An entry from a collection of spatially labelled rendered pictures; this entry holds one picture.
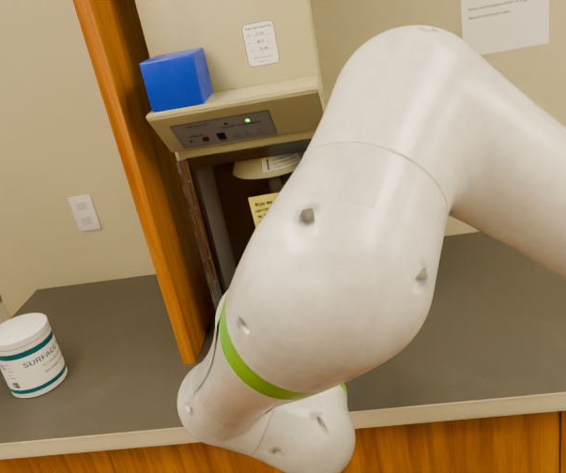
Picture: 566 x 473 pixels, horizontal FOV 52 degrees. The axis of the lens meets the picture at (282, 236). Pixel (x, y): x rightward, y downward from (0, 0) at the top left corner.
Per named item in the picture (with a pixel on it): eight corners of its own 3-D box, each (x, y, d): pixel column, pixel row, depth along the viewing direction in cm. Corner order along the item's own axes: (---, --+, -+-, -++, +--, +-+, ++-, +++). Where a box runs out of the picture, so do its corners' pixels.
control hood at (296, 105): (173, 149, 121) (160, 102, 117) (328, 125, 116) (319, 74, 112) (158, 166, 111) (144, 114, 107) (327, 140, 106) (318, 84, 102)
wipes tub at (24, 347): (27, 366, 144) (5, 314, 138) (76, 360, 142) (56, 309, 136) (0, 402, 132) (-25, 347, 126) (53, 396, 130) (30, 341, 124)
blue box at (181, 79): (165, 101, 116) (153, 55, 113) (214, 93, 115) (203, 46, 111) (151, 113, 107) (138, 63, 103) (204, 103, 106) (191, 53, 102)
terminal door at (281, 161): (221, 320, 137) (179, 159, 121) (351, 305, 133) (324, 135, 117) (221, 322, 137) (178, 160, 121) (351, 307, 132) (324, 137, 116)
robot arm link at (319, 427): (333, 512, 74) (373, 454, 69) (241, 479, 72) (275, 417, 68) (333, 433, 86) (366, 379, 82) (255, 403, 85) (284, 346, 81)
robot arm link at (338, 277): (494, 197, 36) (320, 104, 35) (445, 385, 29) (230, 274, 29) (374, 297, 52) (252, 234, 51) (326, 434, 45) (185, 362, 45)
